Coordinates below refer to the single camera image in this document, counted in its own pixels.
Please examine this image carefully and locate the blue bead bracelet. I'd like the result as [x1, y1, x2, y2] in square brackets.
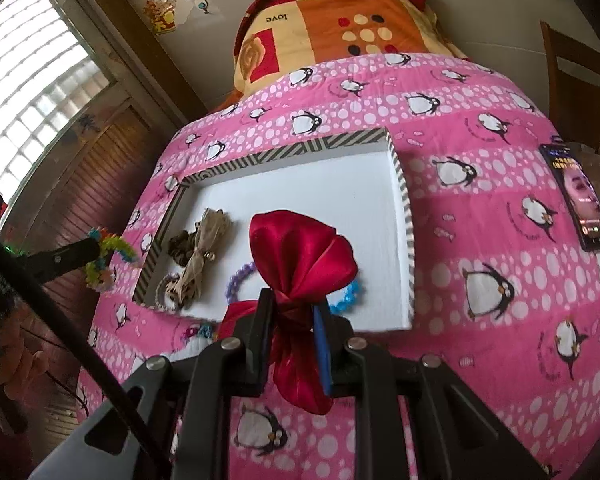
[327, 278, 365, 316]

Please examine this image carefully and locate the colourful plastic bead chain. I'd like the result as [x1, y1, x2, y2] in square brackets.
[182, 323, 219, 347]

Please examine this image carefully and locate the purple bead bracelet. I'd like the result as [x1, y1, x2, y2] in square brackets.
[224, 260, 258, 305]

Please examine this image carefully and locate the neon green blue plastic bracelet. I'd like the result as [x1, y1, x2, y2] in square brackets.
[83, 226, 141, 291]

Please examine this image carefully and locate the red satin bow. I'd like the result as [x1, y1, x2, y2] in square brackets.
[249, 210, 358, 415]

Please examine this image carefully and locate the silver beaded bracelet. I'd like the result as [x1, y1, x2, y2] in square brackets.
[152, 271, 186, 312]

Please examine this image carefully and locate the brown scrunchie with leopard bow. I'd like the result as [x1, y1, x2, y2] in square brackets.
[166, 208, 230, 309]

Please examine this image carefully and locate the striped white cardboard box tray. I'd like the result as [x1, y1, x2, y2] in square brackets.
[133, 128, 415, 332]

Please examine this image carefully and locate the window with blinds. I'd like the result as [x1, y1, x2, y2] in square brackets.
[0, 0, 109, 203]

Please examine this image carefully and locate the pink penguin print bedspread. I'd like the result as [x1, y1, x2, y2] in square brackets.
[74, 52, 600, 480]

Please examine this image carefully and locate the smartphone with lit screen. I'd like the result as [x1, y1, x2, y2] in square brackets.
[539, 144, 600, 252]

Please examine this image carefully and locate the orange red patterned quilt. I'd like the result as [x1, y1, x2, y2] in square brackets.
[221, 0, 466, 107]

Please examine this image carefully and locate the wooden chair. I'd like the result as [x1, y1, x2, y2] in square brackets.
[540, 21, 600, 155]

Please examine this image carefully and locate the black cable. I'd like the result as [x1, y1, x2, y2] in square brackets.
[0, 224, 154, 453]

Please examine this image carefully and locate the cartoon wall sticker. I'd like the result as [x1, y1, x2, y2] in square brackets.
[139, 0, 211, 36]

